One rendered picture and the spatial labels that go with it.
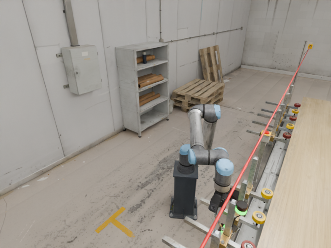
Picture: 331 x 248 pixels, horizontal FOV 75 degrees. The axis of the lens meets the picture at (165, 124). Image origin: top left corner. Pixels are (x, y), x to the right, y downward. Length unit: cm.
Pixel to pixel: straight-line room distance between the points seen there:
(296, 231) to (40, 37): 312
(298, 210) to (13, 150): 308
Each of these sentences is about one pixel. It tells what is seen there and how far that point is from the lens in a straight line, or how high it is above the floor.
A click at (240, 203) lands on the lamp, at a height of 115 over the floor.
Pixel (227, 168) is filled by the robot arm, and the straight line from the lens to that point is 118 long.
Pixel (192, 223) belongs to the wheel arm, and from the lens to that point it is 156.
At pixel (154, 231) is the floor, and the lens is 258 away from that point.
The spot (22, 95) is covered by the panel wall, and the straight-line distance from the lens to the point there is 315.
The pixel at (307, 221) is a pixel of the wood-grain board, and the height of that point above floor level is 90.
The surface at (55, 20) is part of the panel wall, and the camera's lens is 325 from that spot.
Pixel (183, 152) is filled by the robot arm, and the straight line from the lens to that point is 214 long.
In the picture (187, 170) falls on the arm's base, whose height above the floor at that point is 65.
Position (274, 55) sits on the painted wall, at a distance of 908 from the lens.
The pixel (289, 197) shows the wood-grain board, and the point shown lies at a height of 90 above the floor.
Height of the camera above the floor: 210
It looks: 28 degrees down
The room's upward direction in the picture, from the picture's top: straight up
